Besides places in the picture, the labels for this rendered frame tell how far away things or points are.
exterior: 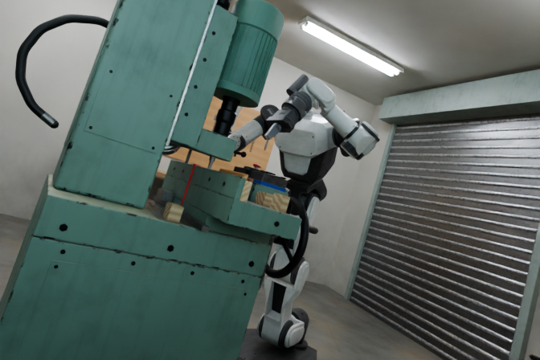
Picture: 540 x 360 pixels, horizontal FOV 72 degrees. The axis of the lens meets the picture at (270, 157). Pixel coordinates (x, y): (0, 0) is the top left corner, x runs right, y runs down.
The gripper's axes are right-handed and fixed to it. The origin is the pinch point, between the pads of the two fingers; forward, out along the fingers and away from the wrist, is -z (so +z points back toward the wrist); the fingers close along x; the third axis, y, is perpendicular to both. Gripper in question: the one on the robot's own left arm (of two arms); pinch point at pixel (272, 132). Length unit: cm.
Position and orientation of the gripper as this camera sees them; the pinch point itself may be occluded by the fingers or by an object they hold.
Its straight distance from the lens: 128.7
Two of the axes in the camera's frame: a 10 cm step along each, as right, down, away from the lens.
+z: 6.1, -6.6, 4.2
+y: -4.9, -7.4, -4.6
